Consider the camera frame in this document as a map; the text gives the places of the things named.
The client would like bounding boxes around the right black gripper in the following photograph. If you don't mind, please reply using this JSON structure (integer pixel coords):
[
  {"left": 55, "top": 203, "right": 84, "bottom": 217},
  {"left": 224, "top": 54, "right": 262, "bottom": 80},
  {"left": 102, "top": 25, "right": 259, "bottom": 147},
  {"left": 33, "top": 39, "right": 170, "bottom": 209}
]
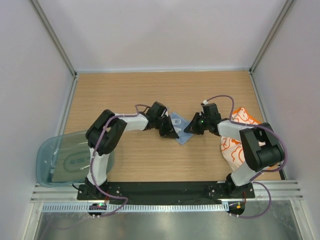
[{"left": 184, "top": 112, "right": 211, "bottom": 136}]

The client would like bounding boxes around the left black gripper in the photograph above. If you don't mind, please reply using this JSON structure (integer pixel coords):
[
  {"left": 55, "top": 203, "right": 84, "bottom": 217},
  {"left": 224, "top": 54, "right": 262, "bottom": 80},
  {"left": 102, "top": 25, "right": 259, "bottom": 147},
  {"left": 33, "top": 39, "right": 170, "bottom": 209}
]
[{"left": 154, "top": 115, "right": 179, "bottom": 140}]

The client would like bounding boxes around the blue bear towel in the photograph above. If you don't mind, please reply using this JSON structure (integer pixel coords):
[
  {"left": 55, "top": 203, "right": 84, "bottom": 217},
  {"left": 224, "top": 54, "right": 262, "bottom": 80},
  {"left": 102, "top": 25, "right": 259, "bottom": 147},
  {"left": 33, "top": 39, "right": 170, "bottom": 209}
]
[{"left": 170, "top": 112, "right": 193, "bottom": 145}]

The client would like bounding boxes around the orange and white towel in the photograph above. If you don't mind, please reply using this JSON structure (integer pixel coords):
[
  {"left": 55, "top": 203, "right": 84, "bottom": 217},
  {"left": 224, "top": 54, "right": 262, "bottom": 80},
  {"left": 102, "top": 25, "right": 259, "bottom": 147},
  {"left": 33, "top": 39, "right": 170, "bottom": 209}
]
[{"left": 220, "top": 107, "right": 261, "bottom": 171}]

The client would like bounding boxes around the translucent blue plastic bin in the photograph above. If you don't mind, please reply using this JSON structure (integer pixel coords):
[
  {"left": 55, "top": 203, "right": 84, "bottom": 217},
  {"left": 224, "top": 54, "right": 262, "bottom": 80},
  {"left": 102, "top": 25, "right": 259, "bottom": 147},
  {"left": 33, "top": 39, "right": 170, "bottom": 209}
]
[{"left": 34, "top": 129, "right": 116, "bottom": 188}]

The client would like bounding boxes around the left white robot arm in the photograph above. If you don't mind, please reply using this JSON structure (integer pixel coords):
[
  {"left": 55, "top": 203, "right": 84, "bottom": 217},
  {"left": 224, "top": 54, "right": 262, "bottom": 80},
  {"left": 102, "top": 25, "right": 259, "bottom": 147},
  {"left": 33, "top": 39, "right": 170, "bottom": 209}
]
[{"left": 84, "top": 106, "right": 179, "bottom": 200}]

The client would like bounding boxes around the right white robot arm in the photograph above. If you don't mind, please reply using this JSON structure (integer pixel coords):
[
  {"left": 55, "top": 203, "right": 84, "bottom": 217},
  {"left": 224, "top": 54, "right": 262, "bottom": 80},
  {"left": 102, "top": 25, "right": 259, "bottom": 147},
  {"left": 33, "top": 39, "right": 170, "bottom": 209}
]
[{"left": 184, "top": 108, "right": 288, "bottom": 198}]

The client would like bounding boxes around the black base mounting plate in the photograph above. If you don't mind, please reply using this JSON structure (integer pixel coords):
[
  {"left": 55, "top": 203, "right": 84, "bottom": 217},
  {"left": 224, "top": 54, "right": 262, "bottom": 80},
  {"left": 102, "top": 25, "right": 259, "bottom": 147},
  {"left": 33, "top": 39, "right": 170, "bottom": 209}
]
[{"left": 76, "top": 181, "right": 256, "bottom": 206}]

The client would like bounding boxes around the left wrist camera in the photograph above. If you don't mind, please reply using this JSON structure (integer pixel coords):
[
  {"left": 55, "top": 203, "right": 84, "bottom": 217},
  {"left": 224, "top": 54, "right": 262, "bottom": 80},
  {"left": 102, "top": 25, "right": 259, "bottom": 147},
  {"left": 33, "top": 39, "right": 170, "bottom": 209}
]
[{"left": 146, "top": 101, "right": 167, "bottom": 118}]

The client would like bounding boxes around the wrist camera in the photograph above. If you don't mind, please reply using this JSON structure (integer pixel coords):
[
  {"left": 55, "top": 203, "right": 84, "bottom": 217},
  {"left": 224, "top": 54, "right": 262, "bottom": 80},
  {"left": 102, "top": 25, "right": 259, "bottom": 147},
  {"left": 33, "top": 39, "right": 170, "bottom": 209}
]
[
  {"left": 201, "top": 101, "right": 222, "bottom": 121},
  {"left": 146, "top": 101, "right": 167, "bottom": 118}
]

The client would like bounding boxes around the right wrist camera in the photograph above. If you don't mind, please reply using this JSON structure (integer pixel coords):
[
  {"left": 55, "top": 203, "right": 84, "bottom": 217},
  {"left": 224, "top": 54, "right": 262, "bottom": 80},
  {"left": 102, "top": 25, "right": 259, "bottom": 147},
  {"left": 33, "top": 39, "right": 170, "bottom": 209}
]
[{"left": 201, "top": 101, "right": 222, "bottom": 121}]

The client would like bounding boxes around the white slotted cable duct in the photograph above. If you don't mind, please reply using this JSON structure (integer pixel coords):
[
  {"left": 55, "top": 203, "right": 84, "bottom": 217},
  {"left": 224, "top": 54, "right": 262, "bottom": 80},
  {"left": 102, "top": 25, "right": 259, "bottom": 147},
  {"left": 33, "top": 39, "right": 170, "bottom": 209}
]
[{"left": 41, "top": 203, "right": 229, "bottom": 214}]

